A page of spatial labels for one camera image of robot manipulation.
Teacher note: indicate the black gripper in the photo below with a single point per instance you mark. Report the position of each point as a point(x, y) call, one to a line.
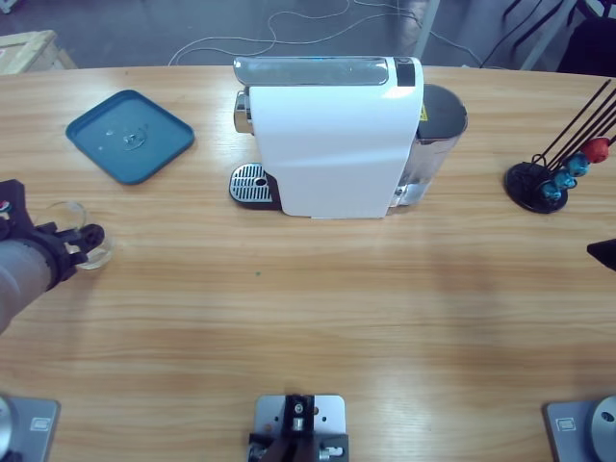
point(55, 250)

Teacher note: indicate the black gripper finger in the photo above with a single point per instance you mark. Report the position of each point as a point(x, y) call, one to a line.
point(607, 247)
point(608, 260)

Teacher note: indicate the clear glass cup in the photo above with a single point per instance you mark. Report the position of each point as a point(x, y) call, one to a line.
point(107, 251)

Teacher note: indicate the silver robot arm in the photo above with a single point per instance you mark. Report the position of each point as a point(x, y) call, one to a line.
point(19, 274)

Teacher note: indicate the blue coffee capsule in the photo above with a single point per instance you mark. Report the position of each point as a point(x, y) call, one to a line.
point(564, 181)
point(577, 166)
point(549, 192)

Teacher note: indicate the red coffee capsule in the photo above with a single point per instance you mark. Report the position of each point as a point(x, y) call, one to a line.
point(598, 149)

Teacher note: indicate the white capsule coffee machine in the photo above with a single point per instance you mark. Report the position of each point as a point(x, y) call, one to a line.
point(332, 144)

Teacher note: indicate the black capsule holder with rods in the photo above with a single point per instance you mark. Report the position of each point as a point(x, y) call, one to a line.
point(522, 183)

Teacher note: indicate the blue square plastic tray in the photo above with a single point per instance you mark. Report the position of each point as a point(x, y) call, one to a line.
point(96, 130)

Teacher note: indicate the black drip tray silver grille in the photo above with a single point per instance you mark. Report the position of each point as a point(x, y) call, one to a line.
point(250, 185)

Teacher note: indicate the black chair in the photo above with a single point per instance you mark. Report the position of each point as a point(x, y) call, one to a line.
point(592, 48)

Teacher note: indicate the light wooden crate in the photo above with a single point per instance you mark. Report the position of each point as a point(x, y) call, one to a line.
point(29, 53)

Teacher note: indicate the water tank with black lid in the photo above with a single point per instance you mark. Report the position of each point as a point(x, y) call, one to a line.
point(440, 115)

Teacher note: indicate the white slanted metal bar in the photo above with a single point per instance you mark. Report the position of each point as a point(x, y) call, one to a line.
point(548, 36)

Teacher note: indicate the white metal table leg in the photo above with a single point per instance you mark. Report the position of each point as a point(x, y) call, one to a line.
point(426, 29)

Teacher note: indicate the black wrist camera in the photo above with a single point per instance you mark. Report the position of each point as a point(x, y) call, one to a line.
point(14, 212)

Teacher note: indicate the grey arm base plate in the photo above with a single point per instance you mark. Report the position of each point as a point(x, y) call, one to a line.
point(572, 426)
point(33, 423)

